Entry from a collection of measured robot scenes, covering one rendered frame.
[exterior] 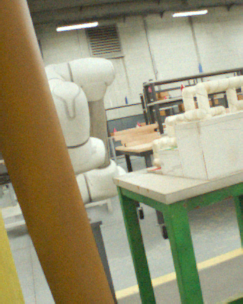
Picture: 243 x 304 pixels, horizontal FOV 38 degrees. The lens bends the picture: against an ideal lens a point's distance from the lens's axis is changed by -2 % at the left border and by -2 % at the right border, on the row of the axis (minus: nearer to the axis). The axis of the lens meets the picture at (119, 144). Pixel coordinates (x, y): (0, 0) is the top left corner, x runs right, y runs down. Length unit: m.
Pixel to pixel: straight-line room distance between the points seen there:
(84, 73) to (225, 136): 0.69
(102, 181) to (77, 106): 0.88
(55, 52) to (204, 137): 11.67
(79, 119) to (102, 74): 0.59
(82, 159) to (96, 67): 0.59
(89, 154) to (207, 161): 0.34
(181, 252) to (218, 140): 0.34
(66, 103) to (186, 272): 0.58
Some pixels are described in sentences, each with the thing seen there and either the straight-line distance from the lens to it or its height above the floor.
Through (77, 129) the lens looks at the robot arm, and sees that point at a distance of 0.97.
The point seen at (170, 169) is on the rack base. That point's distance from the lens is 1.24.
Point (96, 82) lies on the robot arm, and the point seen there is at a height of 1.34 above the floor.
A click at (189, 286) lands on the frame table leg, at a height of 0.64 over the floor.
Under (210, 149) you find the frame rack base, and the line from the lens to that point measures 1.05.
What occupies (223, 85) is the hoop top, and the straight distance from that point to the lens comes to 1.10.
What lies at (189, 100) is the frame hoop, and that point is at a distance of 1.13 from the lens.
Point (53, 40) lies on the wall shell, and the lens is 12.68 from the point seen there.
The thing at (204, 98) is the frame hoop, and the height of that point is 1.16.
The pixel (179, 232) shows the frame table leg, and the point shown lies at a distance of 1.03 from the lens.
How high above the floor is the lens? 1.14
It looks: 3 degrees down
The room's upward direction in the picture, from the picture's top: 12 degrees counter-clockwise
